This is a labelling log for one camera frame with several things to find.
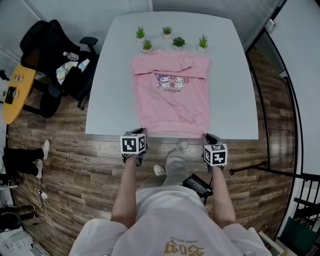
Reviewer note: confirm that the black round object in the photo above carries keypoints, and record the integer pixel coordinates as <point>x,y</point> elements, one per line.
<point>11,222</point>

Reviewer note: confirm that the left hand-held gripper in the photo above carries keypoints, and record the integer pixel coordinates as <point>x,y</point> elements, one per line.
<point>130,145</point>

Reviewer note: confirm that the large iridescent cloth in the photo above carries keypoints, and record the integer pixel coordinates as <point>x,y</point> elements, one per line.
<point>63,72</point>

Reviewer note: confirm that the black waist battery pack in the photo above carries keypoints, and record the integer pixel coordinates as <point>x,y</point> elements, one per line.
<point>196,185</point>

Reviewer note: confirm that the yellow wooden round table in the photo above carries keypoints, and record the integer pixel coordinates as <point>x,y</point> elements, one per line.
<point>18,110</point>

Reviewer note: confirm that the large whiteboard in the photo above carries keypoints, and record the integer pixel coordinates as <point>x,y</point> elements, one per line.
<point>300,87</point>

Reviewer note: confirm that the white power strip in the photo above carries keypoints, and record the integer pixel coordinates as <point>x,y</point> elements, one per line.
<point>43,194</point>

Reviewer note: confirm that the person's grey trousers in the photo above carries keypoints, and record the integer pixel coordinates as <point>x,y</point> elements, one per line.
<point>176,167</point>

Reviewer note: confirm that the small iridescent cloth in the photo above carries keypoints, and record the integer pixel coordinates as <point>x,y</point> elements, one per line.
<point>84,64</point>

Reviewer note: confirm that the person's left forearm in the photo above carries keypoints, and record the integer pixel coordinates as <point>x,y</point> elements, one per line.
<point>125,195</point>

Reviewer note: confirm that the black metal rack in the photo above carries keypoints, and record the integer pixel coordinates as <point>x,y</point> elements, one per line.
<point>308,200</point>

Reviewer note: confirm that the spiky green potted plant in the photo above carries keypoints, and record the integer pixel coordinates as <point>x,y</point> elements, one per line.
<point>140,32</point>
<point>147,45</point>

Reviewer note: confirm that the person's left shoe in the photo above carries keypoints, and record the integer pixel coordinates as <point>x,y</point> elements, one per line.
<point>159,170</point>

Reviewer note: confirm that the dark green panel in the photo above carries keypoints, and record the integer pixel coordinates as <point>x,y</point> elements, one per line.
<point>297,237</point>

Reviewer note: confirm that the white wall box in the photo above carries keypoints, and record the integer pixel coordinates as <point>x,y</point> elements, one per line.
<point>270,24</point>

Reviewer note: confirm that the bushy green potted plant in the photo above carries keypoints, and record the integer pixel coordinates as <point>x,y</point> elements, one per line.
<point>167,31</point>

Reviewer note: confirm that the black metal whiteboard stand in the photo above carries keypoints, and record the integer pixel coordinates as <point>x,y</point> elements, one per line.
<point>250,167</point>

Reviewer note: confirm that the dark green succulent plant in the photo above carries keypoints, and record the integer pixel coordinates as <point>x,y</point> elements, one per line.
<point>178,42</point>

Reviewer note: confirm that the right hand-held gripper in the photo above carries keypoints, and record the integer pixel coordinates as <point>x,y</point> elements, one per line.
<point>215,155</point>

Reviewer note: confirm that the person's right forearm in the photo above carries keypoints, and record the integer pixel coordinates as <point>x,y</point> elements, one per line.
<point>223,200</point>

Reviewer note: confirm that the person's white t-shirt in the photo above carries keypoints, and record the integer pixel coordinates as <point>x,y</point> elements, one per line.
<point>172,220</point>

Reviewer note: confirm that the black picture frame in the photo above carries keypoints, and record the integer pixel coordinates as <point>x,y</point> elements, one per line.
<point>10,94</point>

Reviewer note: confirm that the tall spiky potted plant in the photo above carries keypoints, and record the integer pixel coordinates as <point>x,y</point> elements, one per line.
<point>203,42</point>

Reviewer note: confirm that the pink cartoon print sweatshirt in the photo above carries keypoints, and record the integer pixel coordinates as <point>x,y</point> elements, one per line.
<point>172,110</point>

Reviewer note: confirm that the black office chair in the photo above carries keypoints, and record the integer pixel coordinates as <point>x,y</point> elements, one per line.
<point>45,42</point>

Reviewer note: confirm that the clear plastic water bottle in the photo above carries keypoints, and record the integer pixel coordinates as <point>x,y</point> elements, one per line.
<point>70,55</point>

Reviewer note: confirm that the person's right shoe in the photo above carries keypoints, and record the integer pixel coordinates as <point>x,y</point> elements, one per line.
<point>181,147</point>

